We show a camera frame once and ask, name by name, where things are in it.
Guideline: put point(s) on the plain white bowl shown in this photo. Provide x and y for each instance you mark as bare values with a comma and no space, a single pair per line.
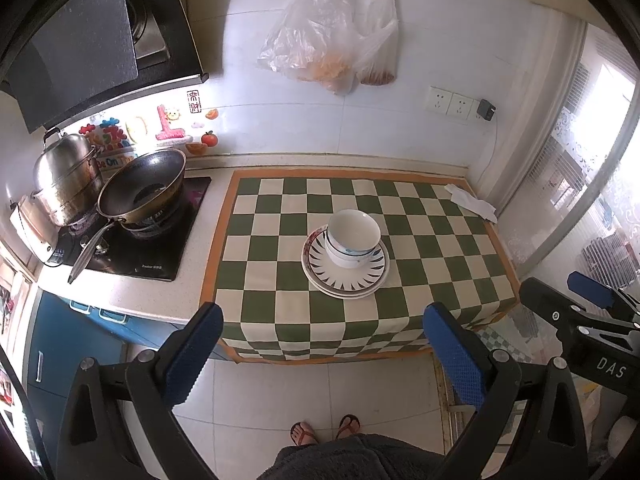
352,230

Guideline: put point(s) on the person's right hand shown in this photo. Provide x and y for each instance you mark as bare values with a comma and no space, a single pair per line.
622,435

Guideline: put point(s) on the green white checkered cloth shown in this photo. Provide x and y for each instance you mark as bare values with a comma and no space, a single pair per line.
280,260

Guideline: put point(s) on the blue kitchen cabinet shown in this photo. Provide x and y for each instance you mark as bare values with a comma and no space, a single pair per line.
75,340

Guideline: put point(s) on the person's dark garment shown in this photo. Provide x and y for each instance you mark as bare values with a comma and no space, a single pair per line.
350,460

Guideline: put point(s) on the dark wok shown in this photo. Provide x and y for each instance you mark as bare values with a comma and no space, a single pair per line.
142,185

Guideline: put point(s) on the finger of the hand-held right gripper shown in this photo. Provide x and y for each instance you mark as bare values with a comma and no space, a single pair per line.
550,305
592,290

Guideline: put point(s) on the black glass gas stove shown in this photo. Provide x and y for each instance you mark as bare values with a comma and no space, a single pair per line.
150,255

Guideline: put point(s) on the person's left foot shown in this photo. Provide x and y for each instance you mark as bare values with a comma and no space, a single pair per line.
302,434

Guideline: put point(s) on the small clear plastic bag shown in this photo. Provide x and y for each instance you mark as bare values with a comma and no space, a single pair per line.
380,45

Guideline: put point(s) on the blue leaf pattern plate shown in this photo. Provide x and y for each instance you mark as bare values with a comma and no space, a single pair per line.
345,277

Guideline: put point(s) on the colourful lettered wall sticker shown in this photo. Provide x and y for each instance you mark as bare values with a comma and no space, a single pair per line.
112,140

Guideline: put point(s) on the person's right foot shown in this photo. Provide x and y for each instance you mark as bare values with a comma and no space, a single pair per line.
347,426

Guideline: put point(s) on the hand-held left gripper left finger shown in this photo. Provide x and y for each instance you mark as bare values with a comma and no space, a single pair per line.
192,355

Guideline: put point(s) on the large clear plastic bag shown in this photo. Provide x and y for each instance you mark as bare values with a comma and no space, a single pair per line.
310,35

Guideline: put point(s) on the stainless steel steamer pot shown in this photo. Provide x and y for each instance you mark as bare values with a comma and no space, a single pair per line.
65,180

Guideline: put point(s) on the grey plug adapter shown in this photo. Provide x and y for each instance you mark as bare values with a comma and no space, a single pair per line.
486,110

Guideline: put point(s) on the gold ingot wall sticker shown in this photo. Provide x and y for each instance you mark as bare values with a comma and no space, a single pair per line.
196,148

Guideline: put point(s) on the white boxy object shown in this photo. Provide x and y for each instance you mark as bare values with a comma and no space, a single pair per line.
32,232

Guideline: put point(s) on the pink rimmed white plate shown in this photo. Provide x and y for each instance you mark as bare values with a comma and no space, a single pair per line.
345,295

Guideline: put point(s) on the person's foot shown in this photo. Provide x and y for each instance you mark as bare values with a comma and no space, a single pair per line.
302,434
347,426

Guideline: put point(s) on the orange fruit wall sticker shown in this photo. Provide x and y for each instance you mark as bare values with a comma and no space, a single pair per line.
209,138

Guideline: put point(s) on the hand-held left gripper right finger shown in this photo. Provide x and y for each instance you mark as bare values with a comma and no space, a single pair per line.
455,355

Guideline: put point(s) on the red seal wall sticker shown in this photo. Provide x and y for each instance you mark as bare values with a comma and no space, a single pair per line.
193,102

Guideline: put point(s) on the sliding glass door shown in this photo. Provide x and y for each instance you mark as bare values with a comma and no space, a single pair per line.
575,160

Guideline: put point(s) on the black range hood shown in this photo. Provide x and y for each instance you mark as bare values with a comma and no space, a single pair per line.
75,35

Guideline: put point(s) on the white crumpled rag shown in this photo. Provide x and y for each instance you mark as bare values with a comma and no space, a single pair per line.
472,202

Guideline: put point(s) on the white wall outlet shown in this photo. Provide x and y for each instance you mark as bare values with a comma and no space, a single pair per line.
439,100
460,107

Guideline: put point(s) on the pink wall sticker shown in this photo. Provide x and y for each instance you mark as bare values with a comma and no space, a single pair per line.
170,127

